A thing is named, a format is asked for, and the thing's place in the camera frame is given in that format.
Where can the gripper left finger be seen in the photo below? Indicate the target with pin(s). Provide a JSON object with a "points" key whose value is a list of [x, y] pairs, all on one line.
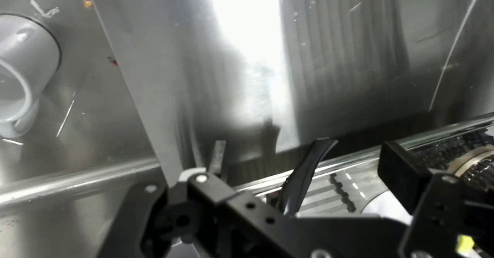
{"points": [[216, 207]]}

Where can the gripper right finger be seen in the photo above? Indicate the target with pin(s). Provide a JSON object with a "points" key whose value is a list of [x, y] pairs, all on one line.
{"points": [[432, 211]]}

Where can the white mug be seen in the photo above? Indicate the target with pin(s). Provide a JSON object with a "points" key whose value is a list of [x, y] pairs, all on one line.
{"points": [[23, 57]]}

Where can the black plastic utensil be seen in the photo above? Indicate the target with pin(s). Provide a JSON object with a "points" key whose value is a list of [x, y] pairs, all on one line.
{"points": [[305, 173]]}

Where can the stainless steel sink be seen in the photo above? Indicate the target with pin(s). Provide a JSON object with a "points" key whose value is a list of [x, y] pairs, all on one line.
{"points": [[347, 57]]}

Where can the black dish rack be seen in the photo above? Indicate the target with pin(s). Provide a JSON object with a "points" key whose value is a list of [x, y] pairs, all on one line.
{"points": [[451, 153]]}

